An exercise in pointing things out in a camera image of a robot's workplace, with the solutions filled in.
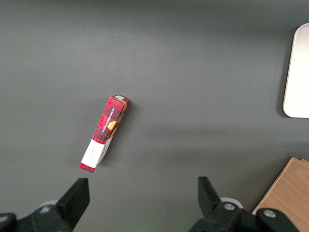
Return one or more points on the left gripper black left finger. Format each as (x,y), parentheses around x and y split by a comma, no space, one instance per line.
(74,200)

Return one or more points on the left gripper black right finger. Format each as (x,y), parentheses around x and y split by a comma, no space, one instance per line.
(210,203)

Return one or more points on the wooden drawer cabinet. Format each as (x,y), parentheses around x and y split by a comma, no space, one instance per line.
(286,191)

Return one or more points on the red plaid cookie box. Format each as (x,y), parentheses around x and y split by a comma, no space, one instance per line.
(106,131)

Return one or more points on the beige rectangular tray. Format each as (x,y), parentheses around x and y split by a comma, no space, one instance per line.
(298,79)

